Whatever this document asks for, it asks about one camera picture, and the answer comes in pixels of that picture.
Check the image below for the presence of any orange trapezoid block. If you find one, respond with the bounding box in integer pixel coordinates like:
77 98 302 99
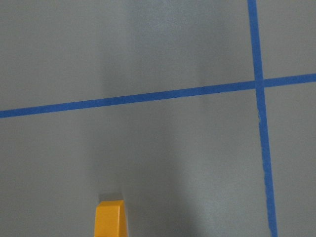
94 200 128 237

